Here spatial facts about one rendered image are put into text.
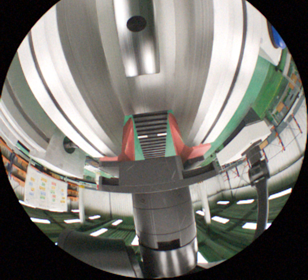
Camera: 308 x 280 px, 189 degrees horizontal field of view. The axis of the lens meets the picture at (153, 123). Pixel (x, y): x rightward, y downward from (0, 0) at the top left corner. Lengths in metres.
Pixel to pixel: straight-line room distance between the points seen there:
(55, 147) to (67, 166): 0.04
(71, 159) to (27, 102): 0.11
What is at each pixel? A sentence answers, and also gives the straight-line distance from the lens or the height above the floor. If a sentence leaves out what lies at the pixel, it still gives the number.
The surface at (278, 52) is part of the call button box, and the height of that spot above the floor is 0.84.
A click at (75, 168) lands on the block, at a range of 0.19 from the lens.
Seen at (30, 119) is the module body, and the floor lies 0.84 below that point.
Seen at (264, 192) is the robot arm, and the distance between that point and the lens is 0.50.
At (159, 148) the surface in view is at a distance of 0.20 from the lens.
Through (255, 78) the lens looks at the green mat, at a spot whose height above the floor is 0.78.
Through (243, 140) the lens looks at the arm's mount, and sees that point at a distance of 0.45.
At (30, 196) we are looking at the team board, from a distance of 3.11.
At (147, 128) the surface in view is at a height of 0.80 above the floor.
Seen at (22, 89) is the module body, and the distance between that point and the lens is 0.15.
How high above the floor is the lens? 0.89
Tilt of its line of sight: 40 degrees down
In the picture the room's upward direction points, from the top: 172 degrees clockwise
